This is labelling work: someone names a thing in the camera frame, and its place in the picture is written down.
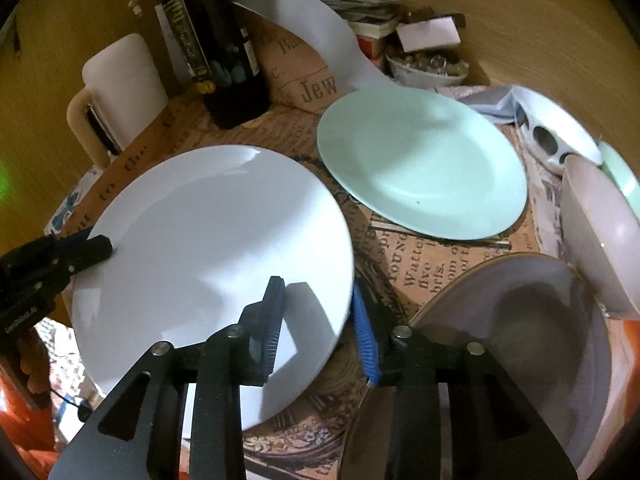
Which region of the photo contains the white chair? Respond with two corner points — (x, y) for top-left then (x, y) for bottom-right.
(67, 34), (171, 168)

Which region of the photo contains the small white cardboard box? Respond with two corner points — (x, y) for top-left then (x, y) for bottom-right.
(397, 16), (461, 52)

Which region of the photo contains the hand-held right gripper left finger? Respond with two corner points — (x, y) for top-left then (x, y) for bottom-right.
(47, 276), (287, 480)

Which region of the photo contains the bowl of small trinkets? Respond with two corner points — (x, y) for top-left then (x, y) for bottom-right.
(387, 50), (471, 88)

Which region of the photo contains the large brown-rimmed grey bowl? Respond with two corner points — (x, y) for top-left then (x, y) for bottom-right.
(340, 252), (613, 480)

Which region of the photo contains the white bowl with black spots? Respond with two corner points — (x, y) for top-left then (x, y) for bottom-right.
(512, 87), (603, 176)

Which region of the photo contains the mint green plate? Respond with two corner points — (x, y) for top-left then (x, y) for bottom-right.
(316, 86), (528, 241)

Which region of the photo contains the newspaper print tablecloth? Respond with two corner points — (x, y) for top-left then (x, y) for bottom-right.
(45, 25), (640, 480)

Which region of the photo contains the stack of books and papers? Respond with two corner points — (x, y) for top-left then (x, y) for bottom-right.
(305, 0), (406, 58)

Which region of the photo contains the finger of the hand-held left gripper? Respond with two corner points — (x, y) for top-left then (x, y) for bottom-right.
(49, 233), (114, 276)

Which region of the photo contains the white plate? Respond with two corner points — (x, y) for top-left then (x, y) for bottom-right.
(71, 145), (356, 428)

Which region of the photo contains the dark wine bottle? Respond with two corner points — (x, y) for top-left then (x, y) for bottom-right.
(157, 0), (273, 131)

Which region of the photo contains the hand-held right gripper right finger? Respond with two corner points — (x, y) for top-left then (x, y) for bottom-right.
(350, 282), (578, 480)

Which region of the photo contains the small mint green bowl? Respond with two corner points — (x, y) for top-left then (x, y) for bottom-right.
(597, 141), (640, 211)

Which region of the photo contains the pale pink bowl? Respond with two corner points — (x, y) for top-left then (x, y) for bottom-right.
(560, 154), (640, 321)

